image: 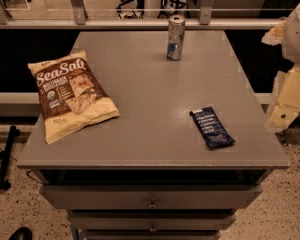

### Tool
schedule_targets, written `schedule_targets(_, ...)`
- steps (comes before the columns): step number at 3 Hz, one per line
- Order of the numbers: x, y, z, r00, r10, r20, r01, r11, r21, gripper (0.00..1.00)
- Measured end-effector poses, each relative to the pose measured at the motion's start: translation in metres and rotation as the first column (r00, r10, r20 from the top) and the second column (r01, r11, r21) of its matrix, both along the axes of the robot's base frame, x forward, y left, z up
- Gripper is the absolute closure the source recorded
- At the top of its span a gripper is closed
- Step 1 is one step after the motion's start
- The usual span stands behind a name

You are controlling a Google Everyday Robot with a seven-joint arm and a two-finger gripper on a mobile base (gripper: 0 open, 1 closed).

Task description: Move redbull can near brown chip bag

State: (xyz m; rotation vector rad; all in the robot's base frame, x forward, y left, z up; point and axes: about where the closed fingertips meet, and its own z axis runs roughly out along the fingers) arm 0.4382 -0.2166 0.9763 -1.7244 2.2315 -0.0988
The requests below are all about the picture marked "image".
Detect grey drawer cabinet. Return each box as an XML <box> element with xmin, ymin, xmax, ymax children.
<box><xmin>18</xmin><ymin>31</ymin><xmax>288</xmax><ymax>240</ymax></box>

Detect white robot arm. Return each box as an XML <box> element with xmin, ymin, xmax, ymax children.
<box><xmin>262</xmin><ymin>3</ymin><xmax>300</xmax><ymax>133</ymax></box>

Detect dark blue snack bar wrapper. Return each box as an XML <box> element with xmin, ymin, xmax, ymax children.
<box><xmin>189</xmin><ymin>107</ymin><xmax>235</xmax><ymax>149</ymax></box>

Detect metal window railing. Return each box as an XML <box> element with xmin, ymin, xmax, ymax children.
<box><xmin>0</xmin><ymin>0</ymin><xmax>289</xmax><ymax>30</ymax></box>

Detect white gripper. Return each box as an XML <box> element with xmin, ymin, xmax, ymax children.
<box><xmin>261</xmin><ymin>17</ymin><xmax>300</xmax><ymax>133</ymax></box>

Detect grey drawer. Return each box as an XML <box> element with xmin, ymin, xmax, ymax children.
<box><xmin>68</xmin><ymin>211</ymin><xmax>236</xmax><ymax>231</ymax></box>
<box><xmin>40</xmin><ymin>185</ymin><xmax>262</xmax><ymax>210</ymax></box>

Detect top grey drawer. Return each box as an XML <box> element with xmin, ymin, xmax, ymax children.
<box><xmin>40</xmin><ymin>185</ymin><xmax>262</xmax><ymax>210</ymax></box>

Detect middle grey drawer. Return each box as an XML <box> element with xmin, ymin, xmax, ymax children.
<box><xmin>68</xmin><ymin>211</ymin><xmax>236</xmax><ymax>231</ymax></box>

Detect brown sea salt chip bag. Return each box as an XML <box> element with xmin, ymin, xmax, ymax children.
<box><xmin>28</xmin><ymin>50</ymin><xmax>120</xmax><ymax>144</ymax></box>

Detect black shoe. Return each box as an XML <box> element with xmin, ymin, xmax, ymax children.
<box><xmin>9</xmin><ymin>227</ymin><xmax>32</xmax><ymax>240</ymax></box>

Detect silver blue redbull can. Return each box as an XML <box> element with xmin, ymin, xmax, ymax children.
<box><xmin>167</xmin><ymin>15</ymin><xmax>185</xmax><ymax>61</ymax></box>

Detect black stand leg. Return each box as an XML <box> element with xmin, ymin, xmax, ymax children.
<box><xmin>0</xmin><ymin>126</ymin><xmax>20</xmax><ymax>190</ymax></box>

